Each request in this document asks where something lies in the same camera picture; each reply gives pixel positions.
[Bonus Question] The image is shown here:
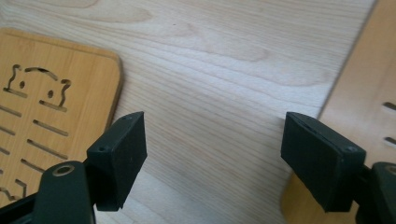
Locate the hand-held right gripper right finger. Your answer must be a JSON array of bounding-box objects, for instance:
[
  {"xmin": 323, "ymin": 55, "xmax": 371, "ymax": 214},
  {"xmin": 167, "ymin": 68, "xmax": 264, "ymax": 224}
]
[{"xmin": 280, "ymin": 111, "xmax": 368, "ymax": 214}]

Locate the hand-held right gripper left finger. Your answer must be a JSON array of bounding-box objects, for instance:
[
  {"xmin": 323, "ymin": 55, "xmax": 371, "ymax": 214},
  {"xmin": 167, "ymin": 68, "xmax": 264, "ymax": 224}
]
[{"xmin": 86, "ymin": 111, "xmax": 149, "ymax": 213}]

